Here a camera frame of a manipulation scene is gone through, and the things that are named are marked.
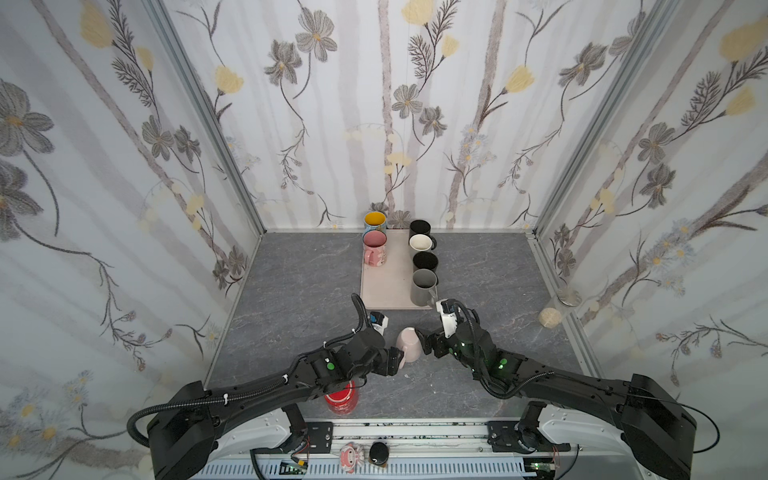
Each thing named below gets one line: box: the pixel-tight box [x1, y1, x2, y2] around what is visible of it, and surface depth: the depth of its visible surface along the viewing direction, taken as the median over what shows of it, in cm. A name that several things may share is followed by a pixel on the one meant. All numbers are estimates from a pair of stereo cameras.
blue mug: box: [363, 210, 387, 235], surface depth 112 cm
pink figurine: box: [339, 442, 365, 474], surface depth 70 cm
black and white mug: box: [413, 251, 439, 270], surface depth 103 cm
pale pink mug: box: [396, 326, 421, 369], surface depth 82 cm
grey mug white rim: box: [410, 268, 438, 308], surface depth 96 cm
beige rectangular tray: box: [361, 228, 433, 311], surface depth 109 cm
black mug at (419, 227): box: [409, 219, 432, 237], surface depth 113 cm
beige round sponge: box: [538, 307, 562, 329], surface depth 95 cm
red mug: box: [324, 380, 359, 415], surface depth 75 cm
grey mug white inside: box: [408, 233, 437, 252], surface depth 107 cm
